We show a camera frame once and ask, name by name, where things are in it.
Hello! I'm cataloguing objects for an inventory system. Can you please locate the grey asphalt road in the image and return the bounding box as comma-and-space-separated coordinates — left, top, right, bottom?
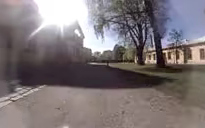
0, 61, 205, 128

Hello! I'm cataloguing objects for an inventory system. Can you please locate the large bare tree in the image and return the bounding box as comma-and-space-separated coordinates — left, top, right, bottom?
86, 0, 154, 66

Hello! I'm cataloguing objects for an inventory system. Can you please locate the dark brick building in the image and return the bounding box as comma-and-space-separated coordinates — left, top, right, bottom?
0, 0, 93, 88

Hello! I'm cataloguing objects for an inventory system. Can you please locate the tall tree trunk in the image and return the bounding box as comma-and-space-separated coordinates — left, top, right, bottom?
143, 0, 171, 68

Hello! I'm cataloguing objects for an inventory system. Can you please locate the grass area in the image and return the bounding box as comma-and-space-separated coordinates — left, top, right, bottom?
108, 62, 205, 108

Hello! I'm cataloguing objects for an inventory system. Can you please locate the small bare tree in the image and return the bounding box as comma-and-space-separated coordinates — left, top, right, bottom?
167, 29, 186, 65

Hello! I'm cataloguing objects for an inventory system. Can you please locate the long beige building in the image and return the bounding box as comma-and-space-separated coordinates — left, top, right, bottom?
144, 33, 205, 66

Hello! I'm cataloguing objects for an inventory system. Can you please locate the cobblestone kerb strip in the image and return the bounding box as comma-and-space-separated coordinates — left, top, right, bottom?
0, 84, 48, 114

